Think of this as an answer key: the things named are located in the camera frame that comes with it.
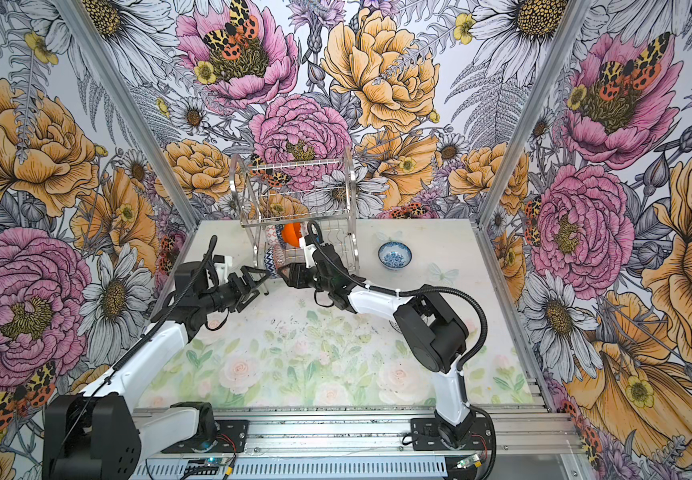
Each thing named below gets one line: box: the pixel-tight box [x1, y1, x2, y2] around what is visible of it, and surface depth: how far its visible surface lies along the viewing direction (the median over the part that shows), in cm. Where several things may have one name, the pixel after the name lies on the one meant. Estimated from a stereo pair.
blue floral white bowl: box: [378, 241, 413, 270], surface depth 111 cm
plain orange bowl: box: [282, 222, 303, 248], surface depth 104 cm
